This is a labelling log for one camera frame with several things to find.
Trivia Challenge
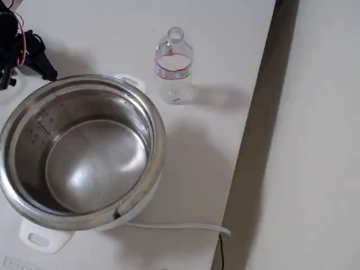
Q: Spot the clear plastic water bottle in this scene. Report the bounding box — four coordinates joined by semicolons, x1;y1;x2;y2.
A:
153;26;195;106

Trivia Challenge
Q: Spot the white rice cooker housing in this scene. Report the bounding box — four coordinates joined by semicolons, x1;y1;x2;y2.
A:
18;73;169;254

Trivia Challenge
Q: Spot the stainless steel inner pot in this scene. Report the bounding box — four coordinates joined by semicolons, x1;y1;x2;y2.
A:
0;74;167;228

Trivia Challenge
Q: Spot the white power cord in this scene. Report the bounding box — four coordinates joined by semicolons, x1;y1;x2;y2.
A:
125;220;233;239

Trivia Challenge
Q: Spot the thin black cable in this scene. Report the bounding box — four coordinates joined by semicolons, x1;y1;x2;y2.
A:
218;235;227;270

